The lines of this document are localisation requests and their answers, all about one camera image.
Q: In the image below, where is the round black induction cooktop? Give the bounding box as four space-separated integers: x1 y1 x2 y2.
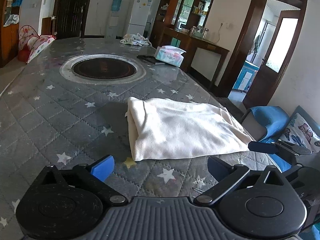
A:
60 54 146 85

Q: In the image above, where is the wooden sideboard with shelves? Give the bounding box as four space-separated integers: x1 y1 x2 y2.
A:
150 0 229 89

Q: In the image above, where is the cream white garment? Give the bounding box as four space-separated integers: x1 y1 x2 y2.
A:
125 97 253 161

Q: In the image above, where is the black flat remote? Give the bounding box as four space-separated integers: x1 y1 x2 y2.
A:
137 55 165 65

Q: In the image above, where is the crumpled patterned cloth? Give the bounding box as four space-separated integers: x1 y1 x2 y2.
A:
120 33 151 47

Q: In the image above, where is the white refrigerator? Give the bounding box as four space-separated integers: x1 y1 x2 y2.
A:
123 0 153 35

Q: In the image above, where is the grey star quilted table cover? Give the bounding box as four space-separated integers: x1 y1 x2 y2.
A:
0 37 291 240

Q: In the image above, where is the blue cushioned chair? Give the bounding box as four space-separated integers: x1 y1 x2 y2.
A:
240 106 320 173

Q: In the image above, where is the butterfly patterned pillow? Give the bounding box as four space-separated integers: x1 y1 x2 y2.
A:
279 113 319 153

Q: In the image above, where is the dark wooden entrance door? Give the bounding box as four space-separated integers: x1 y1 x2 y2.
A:
53 0 90 40

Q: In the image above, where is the polka dot play tent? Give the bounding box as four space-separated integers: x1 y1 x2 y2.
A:
17 25 56 64

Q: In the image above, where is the wooden shelf cabinet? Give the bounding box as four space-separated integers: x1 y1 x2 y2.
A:
1 0 22 68

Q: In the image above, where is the pastel tissue pack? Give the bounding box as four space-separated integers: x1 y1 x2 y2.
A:
155 46 186 67

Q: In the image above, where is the brown door with glass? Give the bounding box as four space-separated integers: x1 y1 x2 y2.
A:
216 0 308 108

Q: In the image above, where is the white water dispenser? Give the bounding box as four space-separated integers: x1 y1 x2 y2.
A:
105 0 122 39

